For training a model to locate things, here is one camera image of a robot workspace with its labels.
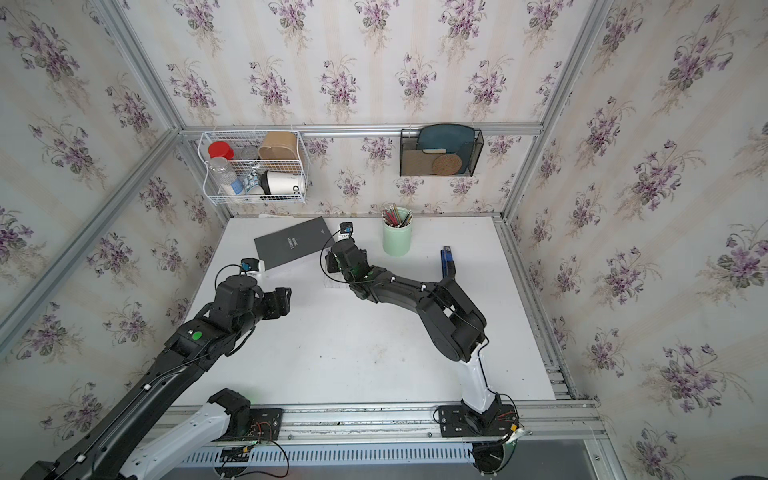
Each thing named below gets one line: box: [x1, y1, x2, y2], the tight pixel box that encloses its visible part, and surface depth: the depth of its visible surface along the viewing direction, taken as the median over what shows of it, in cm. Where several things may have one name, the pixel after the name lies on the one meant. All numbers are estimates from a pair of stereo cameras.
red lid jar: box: [208, 141, 235, 160], surface depth 94 cm
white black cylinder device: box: [260, 170, 305, 195], surface depth 95 cm
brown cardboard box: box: [258, 131, 298, 160], surface depth 92 cm
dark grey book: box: [254, 216, 335, 270], surface depth 110 cm
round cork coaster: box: [432, 154, 462, 176], surface depth 100 cm
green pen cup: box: [383, 214, 413, 257], surface depth 106 cm
